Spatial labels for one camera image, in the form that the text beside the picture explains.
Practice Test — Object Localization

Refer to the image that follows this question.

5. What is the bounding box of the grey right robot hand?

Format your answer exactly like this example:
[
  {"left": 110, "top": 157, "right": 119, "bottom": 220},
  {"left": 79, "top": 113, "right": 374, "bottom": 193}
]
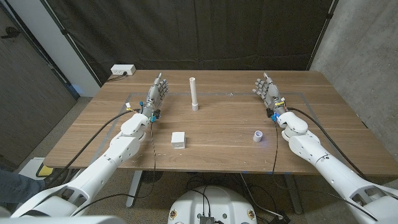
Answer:
[{"left": 252, "top": 72, "right": 287, "bottom": 116}]

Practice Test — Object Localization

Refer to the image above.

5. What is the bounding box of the white table leg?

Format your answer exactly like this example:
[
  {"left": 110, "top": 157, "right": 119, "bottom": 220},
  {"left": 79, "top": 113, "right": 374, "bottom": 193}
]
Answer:
[{"left": 126, "top": 170, "right": 144, "bottom": 208}]

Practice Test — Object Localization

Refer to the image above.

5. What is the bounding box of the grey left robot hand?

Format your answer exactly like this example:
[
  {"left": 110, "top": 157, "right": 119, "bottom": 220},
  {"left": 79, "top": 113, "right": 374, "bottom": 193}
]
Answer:
[{"left": 141, "top": 72, "right": 170, "bottom": 116}]

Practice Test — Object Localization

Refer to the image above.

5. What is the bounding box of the white power strip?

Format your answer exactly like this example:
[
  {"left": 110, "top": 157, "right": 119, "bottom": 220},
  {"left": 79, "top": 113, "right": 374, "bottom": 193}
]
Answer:
[{"left": 110, "top": 64, "right": 137, "bottom": 76}]

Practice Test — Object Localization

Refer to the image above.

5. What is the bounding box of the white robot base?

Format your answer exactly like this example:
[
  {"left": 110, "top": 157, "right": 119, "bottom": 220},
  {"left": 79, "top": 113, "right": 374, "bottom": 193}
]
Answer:
[{"left": 167, "top": 185, "right": 258, "bottom": 224}]

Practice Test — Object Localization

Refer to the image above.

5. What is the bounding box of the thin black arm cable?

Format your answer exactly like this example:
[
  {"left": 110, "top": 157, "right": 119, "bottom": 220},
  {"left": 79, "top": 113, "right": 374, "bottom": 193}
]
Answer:
[
  {"left": 72, "top": 121, "right": 157, "bottom": 217},
  {"left": 272, "top": 121, "right": 279, "bottom": 175}
]

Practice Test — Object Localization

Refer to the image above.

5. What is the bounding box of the black round floor object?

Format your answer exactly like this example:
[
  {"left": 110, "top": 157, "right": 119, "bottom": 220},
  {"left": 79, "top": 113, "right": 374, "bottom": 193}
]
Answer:
[{"left": 141, "top": 170, "right": 164, "bottom": 184}]

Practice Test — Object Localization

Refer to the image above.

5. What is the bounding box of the yellow floor object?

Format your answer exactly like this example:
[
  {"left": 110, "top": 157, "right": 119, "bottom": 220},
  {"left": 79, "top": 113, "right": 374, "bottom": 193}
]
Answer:
[{"left": 39, "top": 164, "right": 53, "bottom": 177}]

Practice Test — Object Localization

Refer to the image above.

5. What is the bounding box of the white floor cable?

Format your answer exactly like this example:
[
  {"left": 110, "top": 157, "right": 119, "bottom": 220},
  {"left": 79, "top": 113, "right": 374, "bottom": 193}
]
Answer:
[{"left": 239, "top": 172, "right": 284, "bottom": 218}]

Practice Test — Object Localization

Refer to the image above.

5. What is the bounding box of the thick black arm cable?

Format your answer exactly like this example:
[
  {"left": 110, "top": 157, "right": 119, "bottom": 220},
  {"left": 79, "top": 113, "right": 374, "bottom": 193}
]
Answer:
[
  {"left": 286, "top": 107, "right": 368, "bottom": 180},
  {"left": 37, "top": 108, "right": 142, "bottom": 187}
]

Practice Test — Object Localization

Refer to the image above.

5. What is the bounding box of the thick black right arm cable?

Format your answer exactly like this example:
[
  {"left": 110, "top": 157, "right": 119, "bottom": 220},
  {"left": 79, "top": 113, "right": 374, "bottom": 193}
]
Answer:
[{"left": 286, "top": 107, "right": 368, "bottom": 180}]

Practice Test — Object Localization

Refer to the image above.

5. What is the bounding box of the black cable on base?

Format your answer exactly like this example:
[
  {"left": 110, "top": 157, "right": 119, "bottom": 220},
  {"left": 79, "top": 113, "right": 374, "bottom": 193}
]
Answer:
[{"left": 189, "top": 186, "right": 212, "bottom": 217}]

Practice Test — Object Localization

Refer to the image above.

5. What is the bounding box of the white floor panel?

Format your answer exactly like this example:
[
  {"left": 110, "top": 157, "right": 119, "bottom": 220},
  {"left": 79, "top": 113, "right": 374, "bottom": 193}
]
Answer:
[{"left": 18, "top": 157, "right": 47, "bottom": 181}]

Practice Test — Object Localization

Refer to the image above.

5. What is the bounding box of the white robot chest shell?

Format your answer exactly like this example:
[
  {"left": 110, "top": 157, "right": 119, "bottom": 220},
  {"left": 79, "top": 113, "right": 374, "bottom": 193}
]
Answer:
[{"left": 0, "top": 215, "right": 127, "bottom": 224}]

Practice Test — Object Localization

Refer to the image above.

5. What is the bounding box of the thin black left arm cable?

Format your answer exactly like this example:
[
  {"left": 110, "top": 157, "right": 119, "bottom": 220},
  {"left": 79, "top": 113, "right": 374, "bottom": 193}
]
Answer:
[{"left": 72, "top": 121, "right": 157, "bottom": 217}]

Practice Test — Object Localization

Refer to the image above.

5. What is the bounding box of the white PVC pipe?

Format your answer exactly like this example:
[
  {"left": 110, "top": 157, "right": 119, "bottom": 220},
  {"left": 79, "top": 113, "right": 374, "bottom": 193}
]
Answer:
[{"left": 188, "top": 77, "right": 200, "bottom": 112}]

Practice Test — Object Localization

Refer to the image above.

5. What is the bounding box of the black backdrop stand pole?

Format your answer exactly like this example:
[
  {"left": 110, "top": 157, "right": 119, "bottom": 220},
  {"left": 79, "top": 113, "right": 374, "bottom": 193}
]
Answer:
[
  {"left": 39, "top": 0, "right": 103, "bottom": 87},
  {"left": 307, "top": 0, "right": 339, "bottom": 71}
]

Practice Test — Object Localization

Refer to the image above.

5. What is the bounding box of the black power adapter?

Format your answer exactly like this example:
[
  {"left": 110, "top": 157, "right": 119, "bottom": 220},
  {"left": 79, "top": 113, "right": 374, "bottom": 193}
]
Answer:
[{"left": 269, "top": 213, "right": 292, "bottom": 224}]

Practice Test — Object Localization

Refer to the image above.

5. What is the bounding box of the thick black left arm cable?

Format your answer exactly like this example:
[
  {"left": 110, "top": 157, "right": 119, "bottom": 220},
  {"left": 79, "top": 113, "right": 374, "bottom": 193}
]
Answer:
[{"left": 37, "top": 108, "right": 142, "bottom": 187}]

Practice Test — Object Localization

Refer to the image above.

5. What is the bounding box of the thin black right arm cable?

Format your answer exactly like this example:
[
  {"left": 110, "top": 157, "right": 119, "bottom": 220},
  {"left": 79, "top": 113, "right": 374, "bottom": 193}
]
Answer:
[{"left": 272, "top": 121, "right": 279, "bottom": 175}]

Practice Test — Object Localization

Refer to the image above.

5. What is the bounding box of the white cube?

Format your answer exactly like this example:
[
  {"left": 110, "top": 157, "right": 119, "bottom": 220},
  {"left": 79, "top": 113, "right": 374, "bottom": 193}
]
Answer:
[{"left": 170, "top": 131, "right": 187, "bottom": 149}]

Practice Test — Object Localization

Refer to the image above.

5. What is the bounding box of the grey table leg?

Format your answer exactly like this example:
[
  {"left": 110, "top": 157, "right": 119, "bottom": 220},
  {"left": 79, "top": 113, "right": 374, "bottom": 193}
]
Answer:
[{"left": 283, "top": 174, "right": 304, "bottom": 215}]

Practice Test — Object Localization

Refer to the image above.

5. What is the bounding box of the black power strip cord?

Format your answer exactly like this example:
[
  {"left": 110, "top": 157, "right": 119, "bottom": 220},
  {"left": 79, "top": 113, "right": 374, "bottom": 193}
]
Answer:
[{"left": 106, "top": 71, "right": 128, "bottom": 83}]

